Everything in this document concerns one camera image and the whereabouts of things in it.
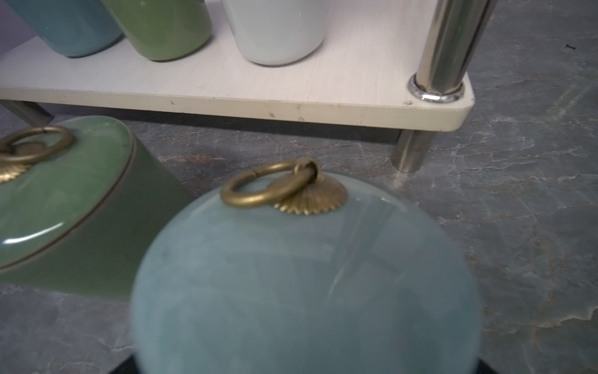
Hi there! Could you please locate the large light blue tea canister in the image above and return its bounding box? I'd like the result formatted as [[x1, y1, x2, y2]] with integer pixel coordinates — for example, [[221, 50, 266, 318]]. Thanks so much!
[[131, 174, 482, 373]]

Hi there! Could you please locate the small blue tea canister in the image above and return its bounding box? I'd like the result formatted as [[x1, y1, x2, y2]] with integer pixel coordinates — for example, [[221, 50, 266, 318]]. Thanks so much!
[[7, 0, 123, 58]]

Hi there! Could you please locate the white two-tier shelf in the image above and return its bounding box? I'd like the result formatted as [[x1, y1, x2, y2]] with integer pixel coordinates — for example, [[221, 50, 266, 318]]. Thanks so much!
[[1, 1, 496, 172]]

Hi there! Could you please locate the small green tea canister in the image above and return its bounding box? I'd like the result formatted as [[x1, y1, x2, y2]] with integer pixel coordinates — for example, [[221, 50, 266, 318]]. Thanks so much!
[[103, 0, 213, 62]]

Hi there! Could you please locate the large green tea canister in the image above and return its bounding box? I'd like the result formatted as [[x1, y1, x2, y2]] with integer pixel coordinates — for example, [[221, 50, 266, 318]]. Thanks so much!
[[1, 116, 192, 300]]

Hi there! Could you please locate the small white tea canister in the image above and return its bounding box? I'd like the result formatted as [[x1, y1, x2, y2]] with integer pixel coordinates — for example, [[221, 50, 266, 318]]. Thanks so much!
[[222, 0, 330, 66]]

